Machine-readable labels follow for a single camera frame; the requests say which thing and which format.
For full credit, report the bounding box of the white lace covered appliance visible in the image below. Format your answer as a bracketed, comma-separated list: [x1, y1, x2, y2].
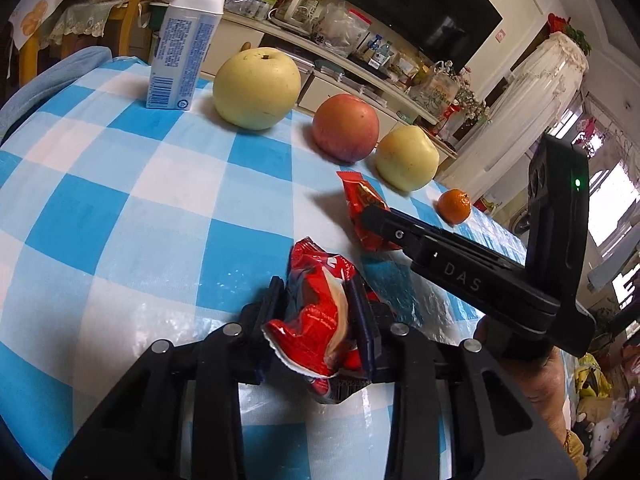
[440, 32, 592, 202]

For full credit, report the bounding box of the washing machine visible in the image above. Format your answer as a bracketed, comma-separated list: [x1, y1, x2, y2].
[507, 202, 535, 235]

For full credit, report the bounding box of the yellow pear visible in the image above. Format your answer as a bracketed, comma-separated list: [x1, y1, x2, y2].
[212, 46, 302, 132]
[375, 125, 441, 193]

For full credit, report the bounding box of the blue checkered tablecloth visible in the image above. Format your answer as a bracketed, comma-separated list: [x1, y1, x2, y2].
[0, 55, 576, 480]

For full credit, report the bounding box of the light blue towel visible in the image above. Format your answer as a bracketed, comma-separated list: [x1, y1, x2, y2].
[0, 46, 114, 144]

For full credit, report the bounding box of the red gold snack wrapper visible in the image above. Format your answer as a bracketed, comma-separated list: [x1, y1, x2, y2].
[336, 170, 402, 254]

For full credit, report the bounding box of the orange tangerine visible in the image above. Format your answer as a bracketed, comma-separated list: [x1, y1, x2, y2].
[436, 188, 472, 226]

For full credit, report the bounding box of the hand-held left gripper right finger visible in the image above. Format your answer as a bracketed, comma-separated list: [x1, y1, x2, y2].
[346, 276, 581, 480]

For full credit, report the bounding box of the yellow wooden chair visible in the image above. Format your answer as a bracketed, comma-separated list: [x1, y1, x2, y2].
[20, 0, 152, 74]

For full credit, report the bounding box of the clear printed gift bag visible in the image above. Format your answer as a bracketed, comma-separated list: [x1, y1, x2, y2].
[410, 60, 462, 117]

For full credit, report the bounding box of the cream sideboard cabinet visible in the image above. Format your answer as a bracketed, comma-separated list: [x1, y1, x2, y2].
[215, 10, 462, 162]

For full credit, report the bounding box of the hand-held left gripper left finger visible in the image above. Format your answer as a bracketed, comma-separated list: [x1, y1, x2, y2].
[52, 276, 287, 480]

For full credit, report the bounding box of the orange print white cloth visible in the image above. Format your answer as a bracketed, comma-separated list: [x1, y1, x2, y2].
[9, 0, 77, 49]

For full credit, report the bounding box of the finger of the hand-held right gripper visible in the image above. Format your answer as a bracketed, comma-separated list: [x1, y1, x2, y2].
[359, 206, 437, 262]

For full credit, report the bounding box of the black television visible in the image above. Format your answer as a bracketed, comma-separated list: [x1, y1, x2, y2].
[300, 0, 504, 69]

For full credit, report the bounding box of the red apple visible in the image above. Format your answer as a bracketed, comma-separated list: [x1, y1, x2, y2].
[312, 93, 381, 163]

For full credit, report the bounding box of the red white snack wrapper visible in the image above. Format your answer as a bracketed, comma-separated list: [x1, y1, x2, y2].
[261, 237, 396, 406]

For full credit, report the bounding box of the green lace cloth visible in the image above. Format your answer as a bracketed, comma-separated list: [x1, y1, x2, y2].
[49, 0, 132, 52]

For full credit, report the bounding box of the small white milk bottle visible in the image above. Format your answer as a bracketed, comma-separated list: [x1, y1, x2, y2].
[146, 0, 236, 111]

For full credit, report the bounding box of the person's right hand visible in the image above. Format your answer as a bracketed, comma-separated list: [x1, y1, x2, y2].
[472, 316, 571, 441]

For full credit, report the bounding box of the clear plastic bag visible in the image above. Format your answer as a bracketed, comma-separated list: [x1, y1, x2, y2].
[315, 2, 374, 59]

